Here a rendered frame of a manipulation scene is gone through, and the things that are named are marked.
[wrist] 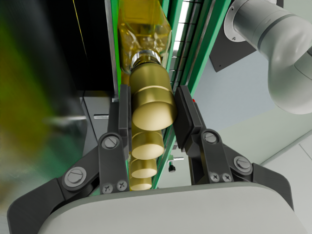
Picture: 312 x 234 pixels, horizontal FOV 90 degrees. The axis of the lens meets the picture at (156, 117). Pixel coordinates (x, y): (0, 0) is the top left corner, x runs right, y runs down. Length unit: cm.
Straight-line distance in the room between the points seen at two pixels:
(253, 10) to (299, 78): 29
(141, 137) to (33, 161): 12
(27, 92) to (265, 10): 64
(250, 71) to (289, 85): 52
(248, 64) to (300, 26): 42
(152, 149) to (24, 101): 13
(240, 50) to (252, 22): 22
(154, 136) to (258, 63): 89
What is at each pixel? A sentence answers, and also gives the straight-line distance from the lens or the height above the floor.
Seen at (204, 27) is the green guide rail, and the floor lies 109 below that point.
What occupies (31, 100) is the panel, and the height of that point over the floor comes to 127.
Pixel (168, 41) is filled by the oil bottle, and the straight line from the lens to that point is 17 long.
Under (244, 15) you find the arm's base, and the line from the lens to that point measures 71.
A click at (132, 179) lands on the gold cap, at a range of 26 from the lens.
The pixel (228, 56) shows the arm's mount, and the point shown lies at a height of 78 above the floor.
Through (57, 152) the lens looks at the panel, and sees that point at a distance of 27.
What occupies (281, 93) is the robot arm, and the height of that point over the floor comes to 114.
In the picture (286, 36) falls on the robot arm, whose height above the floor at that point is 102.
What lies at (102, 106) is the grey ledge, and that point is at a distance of 52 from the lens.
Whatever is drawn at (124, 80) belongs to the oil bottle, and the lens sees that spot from 20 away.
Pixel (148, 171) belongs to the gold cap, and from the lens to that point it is 21.
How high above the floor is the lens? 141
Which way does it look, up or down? 39 degrees down
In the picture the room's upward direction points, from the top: 171 degrees clockwise
